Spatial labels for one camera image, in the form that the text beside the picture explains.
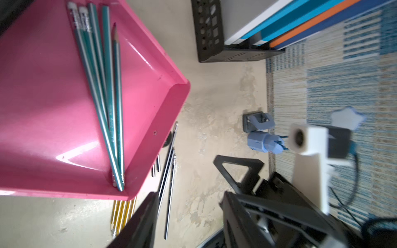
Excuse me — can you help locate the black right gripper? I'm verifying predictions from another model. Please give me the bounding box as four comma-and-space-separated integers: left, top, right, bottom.
214, 155, 350, 248

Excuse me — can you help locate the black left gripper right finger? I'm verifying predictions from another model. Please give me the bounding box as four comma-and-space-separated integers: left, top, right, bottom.
221, 191, 278, 248

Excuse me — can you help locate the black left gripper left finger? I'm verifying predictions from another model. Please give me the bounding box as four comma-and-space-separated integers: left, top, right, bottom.
108, 192, 159, 248

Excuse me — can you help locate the yellow pencil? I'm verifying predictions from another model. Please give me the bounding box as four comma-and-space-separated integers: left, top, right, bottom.
110, 200, 120, 230
128, 197, 136, 220
120, 201, 130, 231
111, 200, 123, 239

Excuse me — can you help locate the pink top drawer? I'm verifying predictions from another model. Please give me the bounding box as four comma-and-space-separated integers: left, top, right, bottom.
1, 1, 191, 200

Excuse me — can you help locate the green pencil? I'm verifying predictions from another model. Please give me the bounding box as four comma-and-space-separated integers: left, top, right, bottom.
67, 1, 124, 192
79, 3, 117, 157
87, 2, 108, 103
101, 5, 117, 160

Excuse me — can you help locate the dark blue pencil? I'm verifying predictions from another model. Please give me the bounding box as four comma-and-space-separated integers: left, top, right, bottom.
164, 155, 177, 240
158, 122, 179, 200
158, 147, 175, 215

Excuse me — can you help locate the white binder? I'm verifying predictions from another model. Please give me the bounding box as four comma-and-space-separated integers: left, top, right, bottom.
220, 0, 292, 45

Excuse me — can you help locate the light blue binder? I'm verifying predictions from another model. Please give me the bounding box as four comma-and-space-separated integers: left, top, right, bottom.
241, 0, 308, 40
252, 0, 341, 46

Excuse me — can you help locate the black plastic file organizer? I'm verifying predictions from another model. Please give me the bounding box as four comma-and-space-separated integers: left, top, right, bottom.
191, 0, 285, 63

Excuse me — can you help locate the orange binder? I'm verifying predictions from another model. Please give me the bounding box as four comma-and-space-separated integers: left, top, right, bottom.
270, 0, 360, 48

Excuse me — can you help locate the dark blue binder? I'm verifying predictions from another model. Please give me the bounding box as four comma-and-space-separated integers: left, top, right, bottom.
274, 1, 390, 50

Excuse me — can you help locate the blue white cable connector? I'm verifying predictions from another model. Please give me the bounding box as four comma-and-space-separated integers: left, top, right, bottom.
247, 131, 289, 154

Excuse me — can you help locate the grey cable clip mount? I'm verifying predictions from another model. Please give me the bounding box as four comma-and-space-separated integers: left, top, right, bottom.
243, 111, 276, 133

